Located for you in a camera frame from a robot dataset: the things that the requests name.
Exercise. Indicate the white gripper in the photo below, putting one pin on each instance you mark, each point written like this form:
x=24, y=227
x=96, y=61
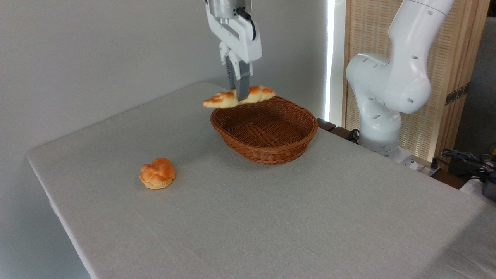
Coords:
x=244, y=42

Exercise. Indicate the long braided bread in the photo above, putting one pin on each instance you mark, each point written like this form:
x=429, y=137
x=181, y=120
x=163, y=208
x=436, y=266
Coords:
x=223, y=100

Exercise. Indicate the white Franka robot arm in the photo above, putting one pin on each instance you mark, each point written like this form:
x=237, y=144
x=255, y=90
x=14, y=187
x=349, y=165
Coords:
x=391, y=81

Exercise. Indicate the round knotted bread roll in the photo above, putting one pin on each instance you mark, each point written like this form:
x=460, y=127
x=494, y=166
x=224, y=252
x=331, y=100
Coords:
x=157, y=173

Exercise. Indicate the brown wicker basket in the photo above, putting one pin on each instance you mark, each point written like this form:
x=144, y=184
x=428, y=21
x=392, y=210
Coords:
x=267, y=151

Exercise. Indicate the dark wooden furniture edge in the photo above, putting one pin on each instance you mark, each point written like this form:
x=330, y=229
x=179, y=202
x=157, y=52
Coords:
x=329, y=127

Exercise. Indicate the grey tablecloth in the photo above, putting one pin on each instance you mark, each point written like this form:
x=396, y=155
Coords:
x=271, y=217

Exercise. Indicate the white power strip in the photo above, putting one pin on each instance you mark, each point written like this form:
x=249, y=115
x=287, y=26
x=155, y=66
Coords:
x=428, y=169

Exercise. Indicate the wooden slatted screen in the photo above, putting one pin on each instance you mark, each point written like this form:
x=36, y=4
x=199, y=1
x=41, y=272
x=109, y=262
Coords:
x=457, y=50

